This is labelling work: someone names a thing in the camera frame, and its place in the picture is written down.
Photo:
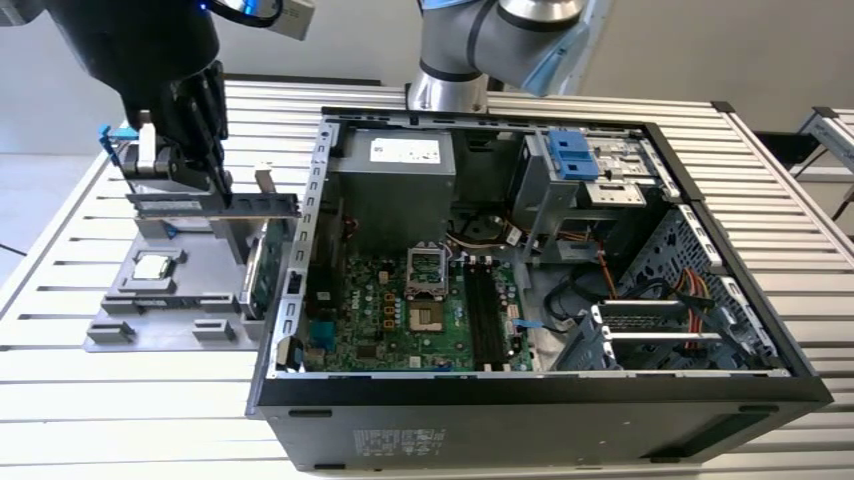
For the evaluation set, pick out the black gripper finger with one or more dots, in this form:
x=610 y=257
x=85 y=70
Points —
x=209 y=125
x=149 y=150

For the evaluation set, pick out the black RAM slot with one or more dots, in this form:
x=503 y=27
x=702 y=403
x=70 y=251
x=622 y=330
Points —
x=484 y=315
x=492 y=315
x=475 y=315

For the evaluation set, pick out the hard disk in blue carrier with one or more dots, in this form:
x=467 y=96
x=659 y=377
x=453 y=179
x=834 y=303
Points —
x=127 y=134

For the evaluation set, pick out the silver CPU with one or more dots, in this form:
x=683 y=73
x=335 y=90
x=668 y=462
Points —
x=152 y=266

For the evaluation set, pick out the grey parts rack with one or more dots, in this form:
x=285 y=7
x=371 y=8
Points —
x=200 y=280

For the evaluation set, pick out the green graphics card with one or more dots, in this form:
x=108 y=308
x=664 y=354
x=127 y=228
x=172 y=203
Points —
x=269 y=265

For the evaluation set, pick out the grey power supply unit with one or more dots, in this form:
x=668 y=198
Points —
x=393 y=200

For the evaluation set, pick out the blue expansion slot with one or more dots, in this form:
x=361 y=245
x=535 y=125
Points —
x=321 y=334

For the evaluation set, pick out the black round cooler fan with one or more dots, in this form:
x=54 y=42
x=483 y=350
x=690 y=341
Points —
x=480 y=229

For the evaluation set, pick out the green motherboard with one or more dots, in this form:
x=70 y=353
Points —
x=373 y=345

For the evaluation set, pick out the CPU socket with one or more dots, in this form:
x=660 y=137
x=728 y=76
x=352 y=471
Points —
x=427 y=317

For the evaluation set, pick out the blue plastic bay latch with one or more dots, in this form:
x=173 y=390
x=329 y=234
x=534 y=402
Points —
x=570 y=157

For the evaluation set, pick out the metal disk bay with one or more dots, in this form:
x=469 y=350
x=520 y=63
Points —
x=640 y=311

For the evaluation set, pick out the black PC case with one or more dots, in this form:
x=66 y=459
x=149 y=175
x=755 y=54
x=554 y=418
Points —
x=507 y=430

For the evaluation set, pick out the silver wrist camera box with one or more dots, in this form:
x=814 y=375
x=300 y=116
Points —
x=293 y=20

